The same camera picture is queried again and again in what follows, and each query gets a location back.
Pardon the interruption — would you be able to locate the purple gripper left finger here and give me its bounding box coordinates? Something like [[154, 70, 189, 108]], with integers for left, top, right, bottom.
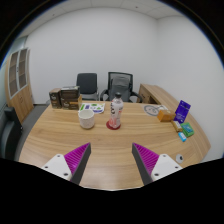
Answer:
[[41, 142, 92, 185]]

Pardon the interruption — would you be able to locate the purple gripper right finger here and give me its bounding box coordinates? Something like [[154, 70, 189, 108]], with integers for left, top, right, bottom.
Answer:
[[131, 142, 184, 186]]

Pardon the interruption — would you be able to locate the clear water bottle pink label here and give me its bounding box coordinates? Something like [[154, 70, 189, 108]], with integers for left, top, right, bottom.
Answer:
[[109, 92, 123, 126]]

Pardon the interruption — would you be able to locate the white ceramic mug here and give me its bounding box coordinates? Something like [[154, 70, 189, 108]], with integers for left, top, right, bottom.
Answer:
[[78, 109, 95, 129]]

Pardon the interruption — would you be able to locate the small blue box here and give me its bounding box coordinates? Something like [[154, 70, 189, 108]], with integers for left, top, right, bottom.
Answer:
[[178, 132, 187, 142]]

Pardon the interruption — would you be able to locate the small tan box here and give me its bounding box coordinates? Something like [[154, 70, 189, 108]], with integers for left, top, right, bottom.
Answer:
[[171, 120, 183, 132]]

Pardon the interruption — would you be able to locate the red round coaster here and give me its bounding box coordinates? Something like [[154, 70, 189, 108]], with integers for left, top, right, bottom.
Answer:
[[106, 120, 121, 130]]

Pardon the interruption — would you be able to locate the orange tissue box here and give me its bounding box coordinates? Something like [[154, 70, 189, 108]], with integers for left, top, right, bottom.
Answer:
[[157, 110, 176, 122]]

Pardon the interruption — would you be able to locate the green flat box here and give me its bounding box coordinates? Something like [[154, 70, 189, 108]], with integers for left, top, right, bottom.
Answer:
[[181, 122, 194, 137]]

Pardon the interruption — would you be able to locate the colourful leaflet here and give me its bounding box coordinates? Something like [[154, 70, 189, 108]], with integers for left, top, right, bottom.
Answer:
[[80, 103, 105, 114]]

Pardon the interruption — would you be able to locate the dark brown box stack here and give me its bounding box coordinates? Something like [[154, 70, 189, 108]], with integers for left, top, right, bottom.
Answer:
[[49, 86, 82, 110]]

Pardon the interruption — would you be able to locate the purple standing card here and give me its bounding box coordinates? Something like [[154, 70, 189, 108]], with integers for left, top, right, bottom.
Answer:
[[174, 100, 191, 123]]

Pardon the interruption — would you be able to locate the black chair at left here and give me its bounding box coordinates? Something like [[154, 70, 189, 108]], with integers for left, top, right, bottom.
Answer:
[[0, 107, 23, 160]]

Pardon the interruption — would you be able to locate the black office chair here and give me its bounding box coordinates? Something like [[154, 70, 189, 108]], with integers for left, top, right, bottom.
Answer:
[[76, 73, 99, 101]]

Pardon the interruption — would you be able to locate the grey mesh office chair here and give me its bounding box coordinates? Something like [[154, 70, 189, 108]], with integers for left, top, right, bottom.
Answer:
[[100, 72, 143, 103]]

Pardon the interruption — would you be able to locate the wooden glass-door cabinet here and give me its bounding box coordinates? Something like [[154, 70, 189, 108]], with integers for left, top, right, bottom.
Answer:
[[5, 48, 33, 122]]

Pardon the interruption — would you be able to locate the round desk cable grommet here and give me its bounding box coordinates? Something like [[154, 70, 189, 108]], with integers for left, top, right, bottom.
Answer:
[[176, 154, 184, 164]]

